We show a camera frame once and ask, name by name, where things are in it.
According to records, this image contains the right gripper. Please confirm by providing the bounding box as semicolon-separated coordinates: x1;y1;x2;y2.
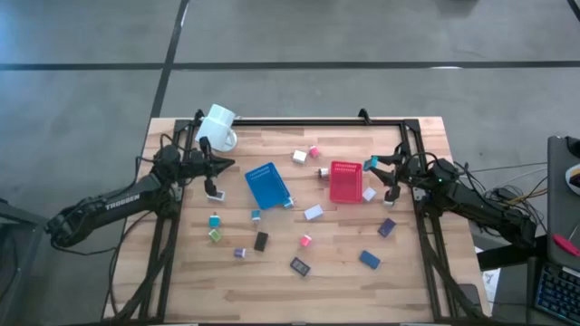
365;143;425;204

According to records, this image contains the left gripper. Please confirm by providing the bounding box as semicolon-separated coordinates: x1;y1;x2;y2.
180;135;237;197

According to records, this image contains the navy blue box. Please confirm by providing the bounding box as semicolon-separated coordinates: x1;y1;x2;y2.
377;217;398;238

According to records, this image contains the white box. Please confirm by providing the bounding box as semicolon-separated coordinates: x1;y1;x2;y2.
303;204;325;222

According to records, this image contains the dark purple digital display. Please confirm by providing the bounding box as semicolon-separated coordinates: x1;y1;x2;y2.
289;256;312;277

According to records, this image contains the white cylindrical spotlight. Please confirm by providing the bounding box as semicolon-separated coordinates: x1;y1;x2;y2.
194;103;238;153

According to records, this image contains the red plastic basket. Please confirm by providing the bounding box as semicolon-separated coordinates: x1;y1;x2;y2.
328;160;364;205

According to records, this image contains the blue plastic basket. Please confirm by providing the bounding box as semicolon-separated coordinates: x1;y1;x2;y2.
244;161;294;211

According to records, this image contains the black desk foot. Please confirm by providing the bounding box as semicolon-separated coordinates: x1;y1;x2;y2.
475;234;552;273

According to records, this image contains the dark grey tablet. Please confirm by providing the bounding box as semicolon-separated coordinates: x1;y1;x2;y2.
456;283;484;318

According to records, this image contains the white paper sheet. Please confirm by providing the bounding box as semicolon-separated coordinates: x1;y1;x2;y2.
480;267;502;300

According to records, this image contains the grey desk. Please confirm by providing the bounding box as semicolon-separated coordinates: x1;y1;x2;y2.
525;134;580;326

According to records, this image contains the red object on desk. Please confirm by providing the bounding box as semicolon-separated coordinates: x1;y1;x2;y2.
551;233;580;258

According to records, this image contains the black keyboard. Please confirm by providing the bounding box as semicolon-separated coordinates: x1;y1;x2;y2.
533;261;580;326

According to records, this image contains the dark grey side stand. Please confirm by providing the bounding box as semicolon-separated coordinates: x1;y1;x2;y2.
0;197;49;326

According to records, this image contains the black aluminium table frame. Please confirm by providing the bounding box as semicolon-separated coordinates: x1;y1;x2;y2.
112;108;484;325

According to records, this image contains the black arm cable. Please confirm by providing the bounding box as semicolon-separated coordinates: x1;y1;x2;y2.
49;130;158;318

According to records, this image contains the loose cable bundle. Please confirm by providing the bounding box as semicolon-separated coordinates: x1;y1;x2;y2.
457;160;552;236

